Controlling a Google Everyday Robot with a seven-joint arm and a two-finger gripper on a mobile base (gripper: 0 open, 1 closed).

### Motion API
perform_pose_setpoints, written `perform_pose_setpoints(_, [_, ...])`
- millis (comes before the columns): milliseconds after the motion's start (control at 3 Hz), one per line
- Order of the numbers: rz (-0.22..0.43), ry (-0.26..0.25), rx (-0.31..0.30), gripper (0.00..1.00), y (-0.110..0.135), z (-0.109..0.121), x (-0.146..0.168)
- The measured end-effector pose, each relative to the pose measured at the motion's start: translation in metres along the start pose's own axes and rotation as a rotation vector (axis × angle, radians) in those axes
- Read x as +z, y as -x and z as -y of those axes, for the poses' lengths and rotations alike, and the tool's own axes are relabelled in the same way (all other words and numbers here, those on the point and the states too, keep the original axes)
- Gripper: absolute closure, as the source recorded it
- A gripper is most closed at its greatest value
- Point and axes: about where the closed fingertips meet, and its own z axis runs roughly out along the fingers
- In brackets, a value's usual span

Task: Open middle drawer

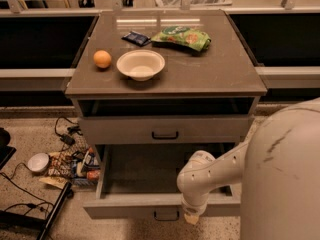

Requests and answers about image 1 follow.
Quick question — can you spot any dark blue snack packet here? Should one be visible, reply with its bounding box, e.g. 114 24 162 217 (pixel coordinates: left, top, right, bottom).
122 31 151 47

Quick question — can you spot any grey drawer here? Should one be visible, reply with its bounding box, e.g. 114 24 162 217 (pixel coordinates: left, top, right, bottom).
79 115 253 145
84 143 234 221

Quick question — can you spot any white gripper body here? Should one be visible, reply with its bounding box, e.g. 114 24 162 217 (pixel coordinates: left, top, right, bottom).
181 197 207 216

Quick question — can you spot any grey drawer cabinet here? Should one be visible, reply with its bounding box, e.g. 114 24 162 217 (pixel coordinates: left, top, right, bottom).
64 9 268 152

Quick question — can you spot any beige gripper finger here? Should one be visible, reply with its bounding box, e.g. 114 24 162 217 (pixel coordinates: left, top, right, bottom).
184 214 199 225

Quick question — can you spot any small white bowl on floor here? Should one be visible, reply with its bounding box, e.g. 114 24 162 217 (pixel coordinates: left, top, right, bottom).
27 153 49 173

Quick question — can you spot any grey top drawer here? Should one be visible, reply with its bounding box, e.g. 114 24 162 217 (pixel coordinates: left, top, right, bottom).
79 115 253 145

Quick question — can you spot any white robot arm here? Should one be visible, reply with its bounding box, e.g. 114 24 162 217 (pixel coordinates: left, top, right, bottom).
177 98 320 240

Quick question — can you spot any black stand base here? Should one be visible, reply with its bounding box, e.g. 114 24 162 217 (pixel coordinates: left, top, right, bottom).
0 182 73 240

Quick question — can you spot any orange fruit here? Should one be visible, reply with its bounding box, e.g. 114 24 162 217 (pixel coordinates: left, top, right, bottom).
93 50 112 69

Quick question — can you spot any pile of snack packages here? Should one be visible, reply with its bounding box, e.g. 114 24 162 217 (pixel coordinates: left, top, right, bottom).
40 147 101 189

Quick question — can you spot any white paper bowl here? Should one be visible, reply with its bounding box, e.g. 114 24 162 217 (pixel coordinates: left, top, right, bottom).
116 49 165 81

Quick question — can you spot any green chip bag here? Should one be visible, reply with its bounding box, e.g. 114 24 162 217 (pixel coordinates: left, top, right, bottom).
151 26 211 52

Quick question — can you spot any black power adapter cable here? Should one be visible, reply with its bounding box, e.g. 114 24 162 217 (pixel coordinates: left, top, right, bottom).
54 116 84 147

